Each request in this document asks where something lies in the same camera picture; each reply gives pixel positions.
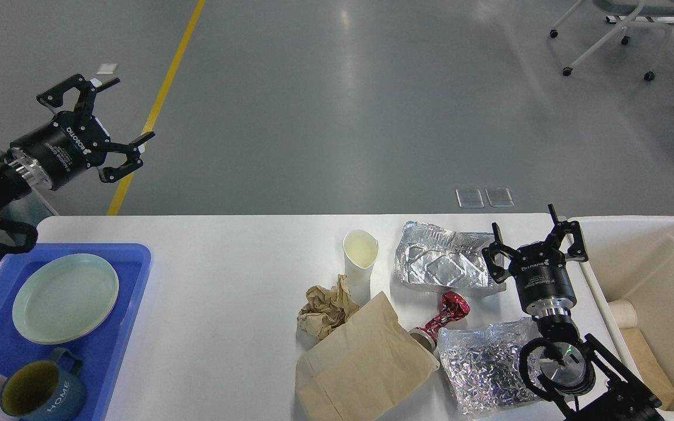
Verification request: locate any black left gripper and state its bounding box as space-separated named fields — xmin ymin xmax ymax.
xmin=1 ymin=74 xmax=156 ymax=191

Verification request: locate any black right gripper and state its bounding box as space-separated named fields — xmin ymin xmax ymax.
xmin=482 ymin=203 xmax=588 ymax=317

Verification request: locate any mint green plate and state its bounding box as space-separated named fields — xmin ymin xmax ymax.
xmin=12 ymin=253 xmax=120 ymax=346

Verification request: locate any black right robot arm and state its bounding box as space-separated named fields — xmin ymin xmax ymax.
xmin=482 ymin=205 xmax=662 ymax=420

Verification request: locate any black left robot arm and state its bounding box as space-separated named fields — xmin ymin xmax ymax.
xmin=0 ymin=74 xmax=155 ymax=261

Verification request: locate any crushed red can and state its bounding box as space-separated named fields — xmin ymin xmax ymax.
xmin=409 ymin=291 xmax=471 ymax=354

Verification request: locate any white cup in bin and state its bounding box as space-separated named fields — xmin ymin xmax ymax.
xmin=607 ymin=299 xmax=639 ymax=330

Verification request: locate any white plastic bin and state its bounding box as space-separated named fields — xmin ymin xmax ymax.
xmin=577 ymin=216 xmax=674 ymax=420

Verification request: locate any aluminium foil tray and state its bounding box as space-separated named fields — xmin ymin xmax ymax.
xmin=394 ymin=221 xmax=507 ymax=298

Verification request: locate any crumpled aluminium foil sheet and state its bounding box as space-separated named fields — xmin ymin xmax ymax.
xmin=438 ymin=318 xmax=540 ymax=420

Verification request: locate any white paper cup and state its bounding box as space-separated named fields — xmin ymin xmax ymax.
xmin=342 ymin=230 xmax=378 ymax=306

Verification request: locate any brown paper bag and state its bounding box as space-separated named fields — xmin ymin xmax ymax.
xmin=295 ymin=292 xmax=441 ymax=420

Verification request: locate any crumpled brown paper ball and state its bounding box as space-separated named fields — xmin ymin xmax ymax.
xmin=297 ymin=274 xmax=361 ymax=340

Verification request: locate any white table foot bar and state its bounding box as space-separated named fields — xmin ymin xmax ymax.
xmin=605 ymin=15 xmax=674 ymax=25

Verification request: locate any blue mug yellow inside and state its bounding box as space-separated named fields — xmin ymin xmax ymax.
xmin=0 ymin=347 xmax=87 ymax=420

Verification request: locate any white office chair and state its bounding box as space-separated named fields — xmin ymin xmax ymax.
xmin=562 ymin=1 xmax=674 ymax=82

